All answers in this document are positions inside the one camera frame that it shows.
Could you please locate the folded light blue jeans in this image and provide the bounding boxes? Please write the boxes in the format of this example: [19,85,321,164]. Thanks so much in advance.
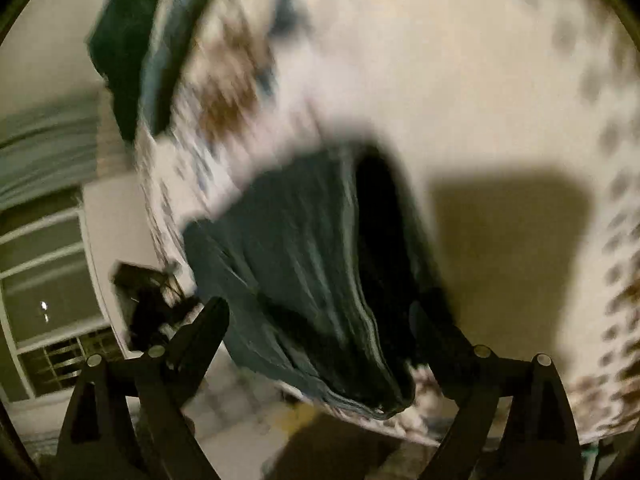
[137,0,218,136]

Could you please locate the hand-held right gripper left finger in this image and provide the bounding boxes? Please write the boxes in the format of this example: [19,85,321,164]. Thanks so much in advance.
[55,296,231,480]

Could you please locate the dark green plush blanket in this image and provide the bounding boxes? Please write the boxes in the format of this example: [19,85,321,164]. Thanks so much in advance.
[87,0,166,143]

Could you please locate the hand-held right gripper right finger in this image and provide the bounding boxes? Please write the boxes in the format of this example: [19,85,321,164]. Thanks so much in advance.
[409,300,585,480]

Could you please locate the floral blanket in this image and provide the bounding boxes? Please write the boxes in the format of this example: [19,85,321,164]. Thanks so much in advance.
[132,0,640,446]

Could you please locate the window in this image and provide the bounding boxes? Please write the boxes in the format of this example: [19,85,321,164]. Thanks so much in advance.
[0,205,126,403]

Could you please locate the grey-green curtain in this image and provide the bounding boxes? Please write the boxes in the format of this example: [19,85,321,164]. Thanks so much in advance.
[0,90,136,211]

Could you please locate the dark blue jeans pants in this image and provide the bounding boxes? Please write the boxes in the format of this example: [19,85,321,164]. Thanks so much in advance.
[181,132,463,418]

